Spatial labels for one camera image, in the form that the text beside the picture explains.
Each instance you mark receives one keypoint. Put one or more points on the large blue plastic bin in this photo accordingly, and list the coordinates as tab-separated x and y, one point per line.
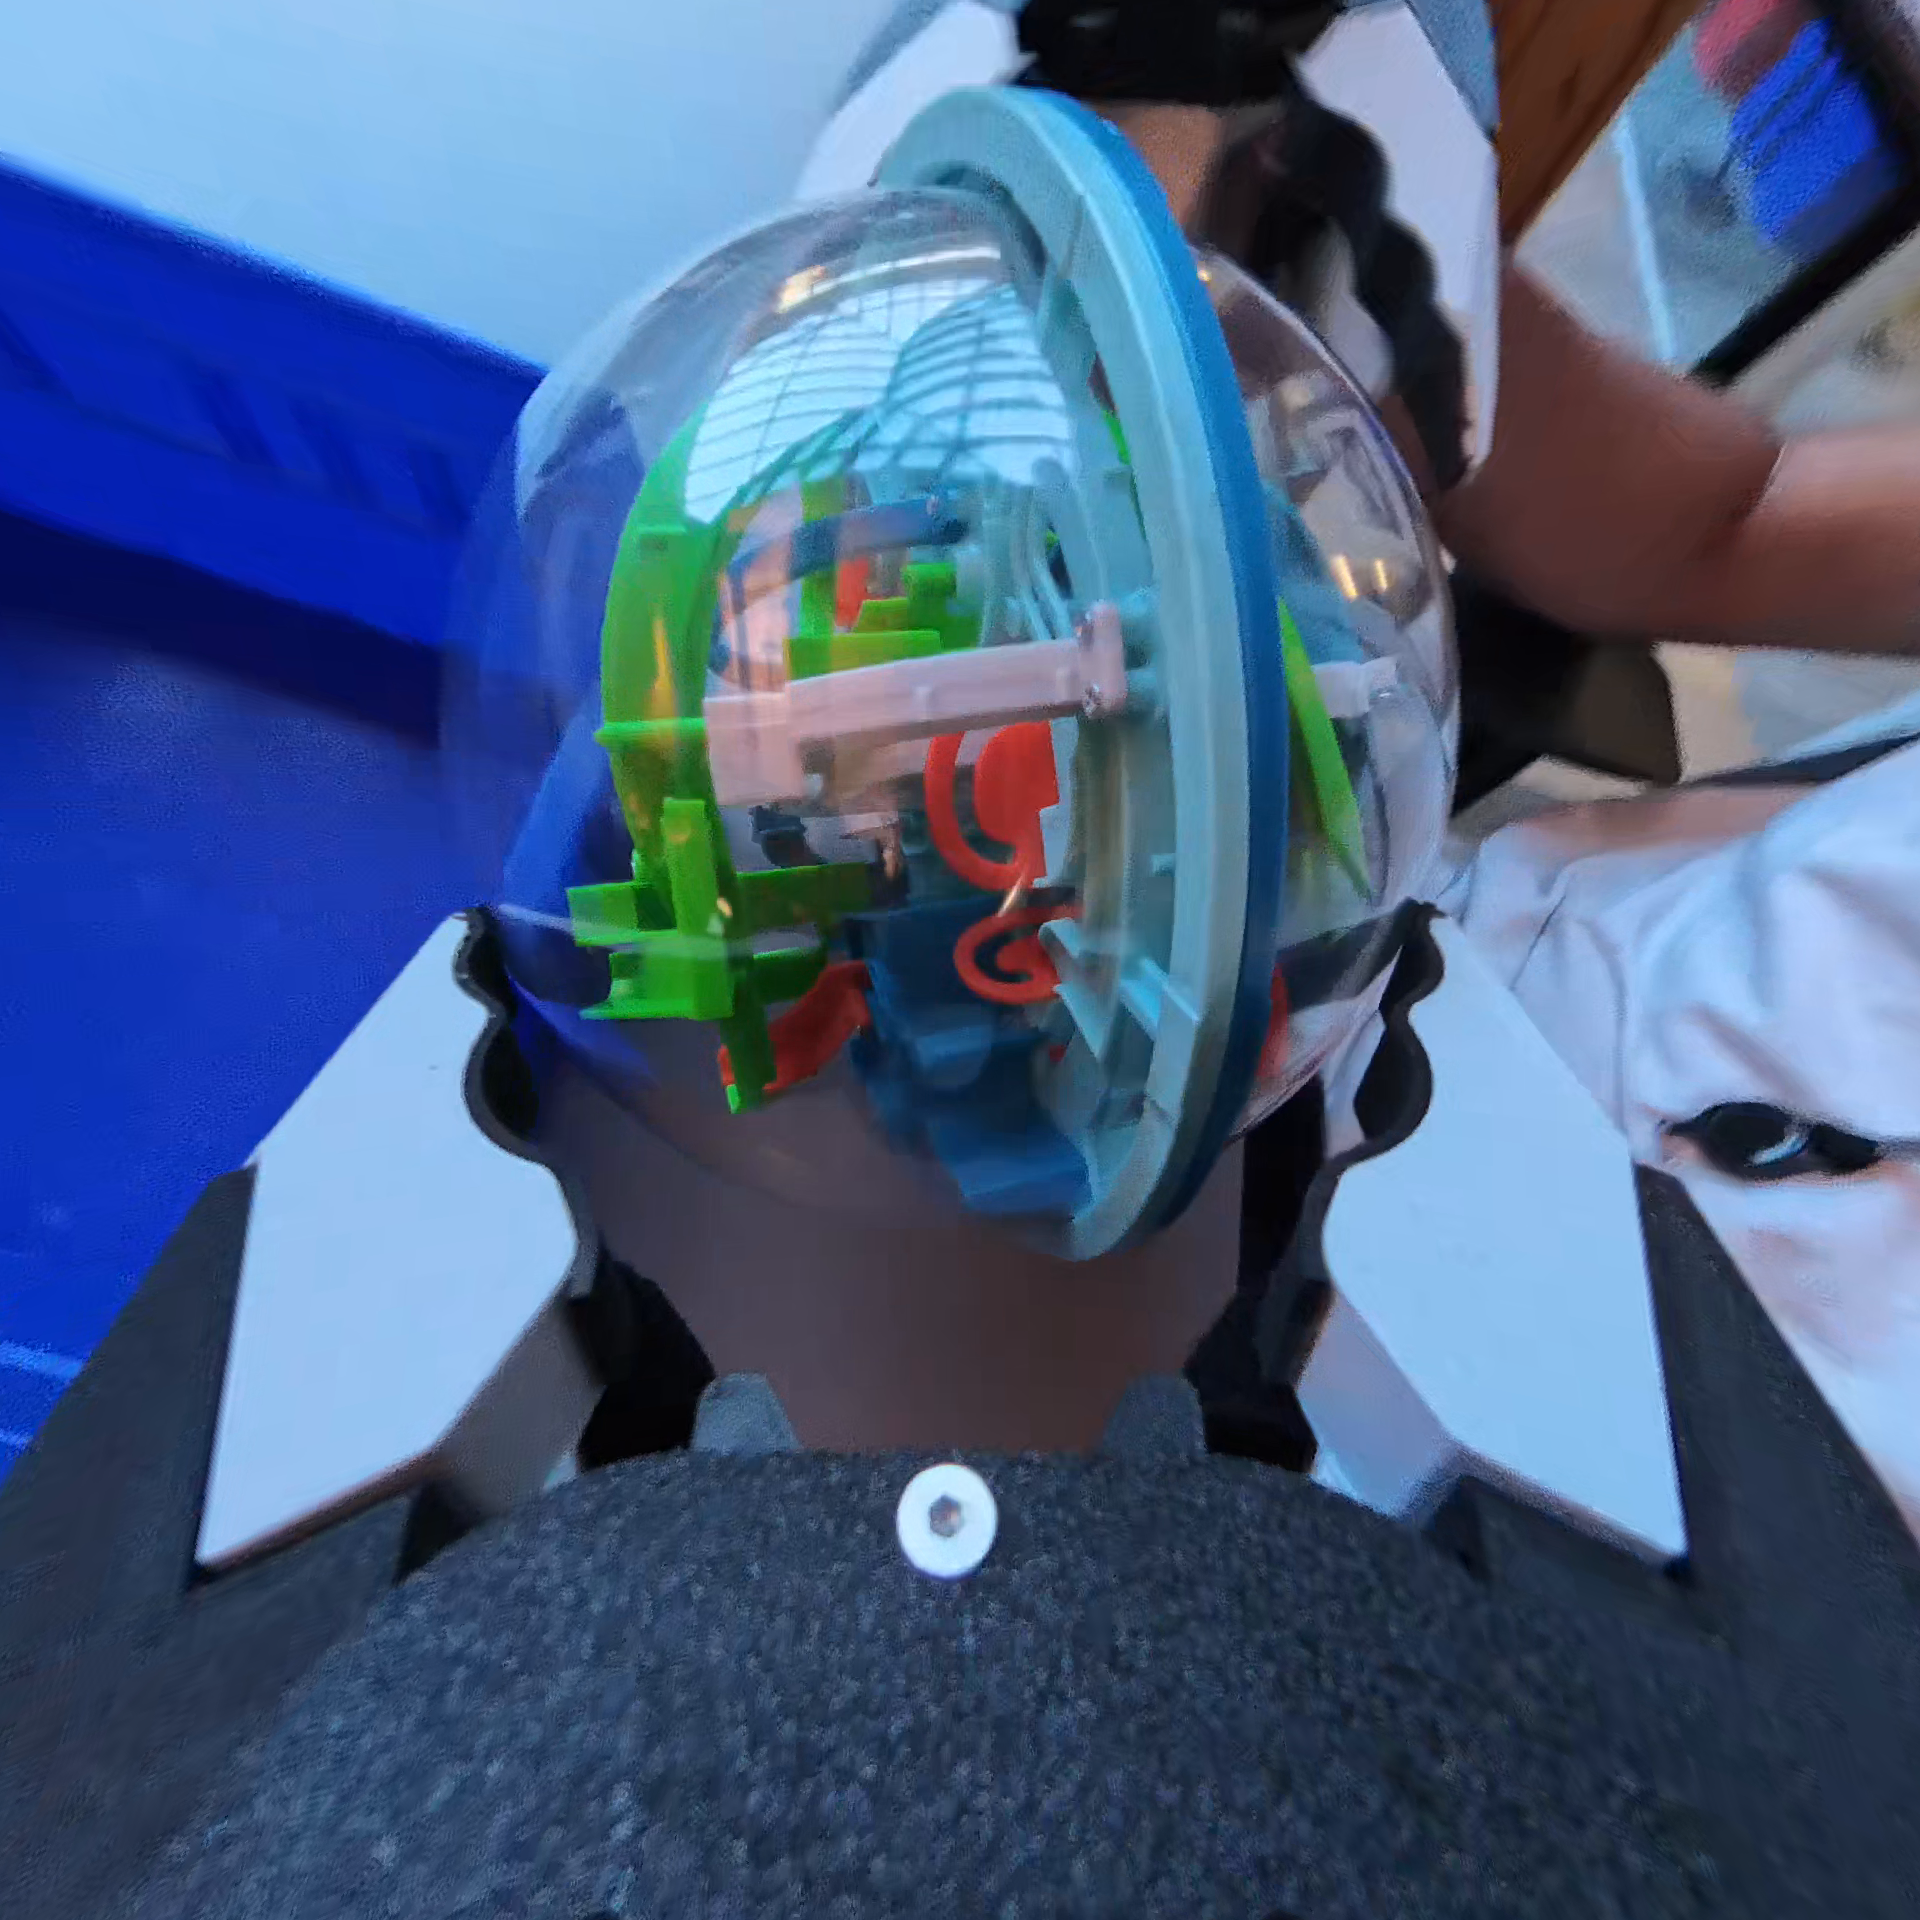
226	747

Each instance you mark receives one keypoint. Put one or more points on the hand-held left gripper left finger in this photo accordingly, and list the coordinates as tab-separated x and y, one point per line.
386	1274

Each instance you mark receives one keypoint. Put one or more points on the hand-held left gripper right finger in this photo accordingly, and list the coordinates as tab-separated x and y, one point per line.
1499	1291

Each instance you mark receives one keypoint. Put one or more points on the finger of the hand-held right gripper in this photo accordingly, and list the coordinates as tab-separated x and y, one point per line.
1441	182
947	54

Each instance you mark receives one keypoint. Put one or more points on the clear plastic maze ball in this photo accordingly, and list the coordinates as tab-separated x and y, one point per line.
902	675

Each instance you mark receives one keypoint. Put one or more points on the person in white shirt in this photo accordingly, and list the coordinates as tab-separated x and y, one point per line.
1720	927

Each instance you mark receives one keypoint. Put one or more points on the person's right forearm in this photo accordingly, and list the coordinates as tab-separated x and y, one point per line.
1649	491

